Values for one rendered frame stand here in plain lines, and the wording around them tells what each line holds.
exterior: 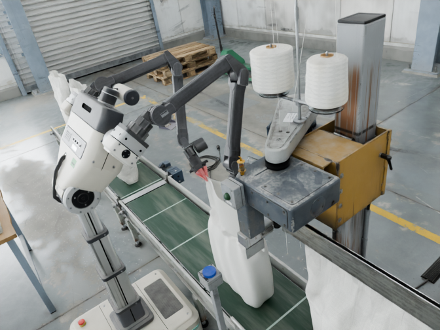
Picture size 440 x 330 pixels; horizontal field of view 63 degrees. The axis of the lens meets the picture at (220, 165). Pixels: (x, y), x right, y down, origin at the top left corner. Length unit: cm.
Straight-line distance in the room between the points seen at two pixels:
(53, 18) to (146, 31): 206
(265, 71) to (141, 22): 791
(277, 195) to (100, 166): 74
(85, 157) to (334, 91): 97
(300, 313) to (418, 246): 127
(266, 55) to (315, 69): 22
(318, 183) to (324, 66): 37
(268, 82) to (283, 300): 120
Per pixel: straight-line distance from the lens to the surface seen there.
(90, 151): 151
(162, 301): 235
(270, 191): 118
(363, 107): 145
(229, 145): 152
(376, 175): 159
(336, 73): 121
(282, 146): 126
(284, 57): 137
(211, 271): 161
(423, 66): 620
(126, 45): 906
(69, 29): 862
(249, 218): 134
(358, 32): 136
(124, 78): 193
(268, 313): 203
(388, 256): 288
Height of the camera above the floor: 204
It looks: 31 degrees down
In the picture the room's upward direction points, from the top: 10 degrees counter-clockwise
